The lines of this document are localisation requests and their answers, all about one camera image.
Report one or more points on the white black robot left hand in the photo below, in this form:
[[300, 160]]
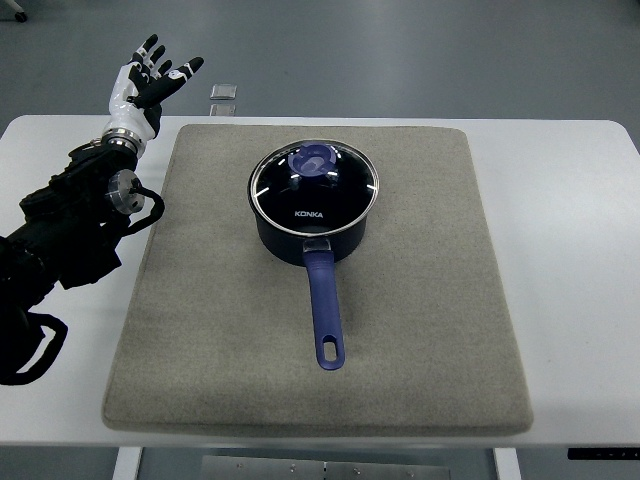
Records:
[[142, 84]]

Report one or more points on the glass pot lid blue knob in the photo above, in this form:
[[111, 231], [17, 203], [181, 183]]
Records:
[[313, 186]]

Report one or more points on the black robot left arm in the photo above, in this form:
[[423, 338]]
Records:
[[69, 238]]

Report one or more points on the lower floor outlet plate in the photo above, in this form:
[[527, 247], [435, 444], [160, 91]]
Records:
[[222, 109]]

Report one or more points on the floor outlet plate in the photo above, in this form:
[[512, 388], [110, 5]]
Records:
[[222, 109], [223, 92]]

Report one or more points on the upper floor outlet plate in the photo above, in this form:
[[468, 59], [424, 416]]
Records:
[[223, 92]]

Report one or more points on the chair caster wheel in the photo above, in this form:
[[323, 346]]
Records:
[[18, 11]]

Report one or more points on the grey felt mat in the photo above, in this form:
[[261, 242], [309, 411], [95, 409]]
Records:
[[409, 335]]

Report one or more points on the white left table leg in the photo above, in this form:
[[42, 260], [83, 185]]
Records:
[[127, 464]]

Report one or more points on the white table leg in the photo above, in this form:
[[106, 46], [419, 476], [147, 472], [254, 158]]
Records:
[[507, 464], [127, 464]]

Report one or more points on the metal table crossbar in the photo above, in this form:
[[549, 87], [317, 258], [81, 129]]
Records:
[[228, 467]]

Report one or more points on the white right table leg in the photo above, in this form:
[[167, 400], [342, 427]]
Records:
[[507, 464]]

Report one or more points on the black table control panel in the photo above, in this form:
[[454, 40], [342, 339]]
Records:
[[604, 454]]

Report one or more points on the dark saucepan blue handle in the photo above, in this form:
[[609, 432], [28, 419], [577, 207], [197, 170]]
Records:
[[318, 254]]

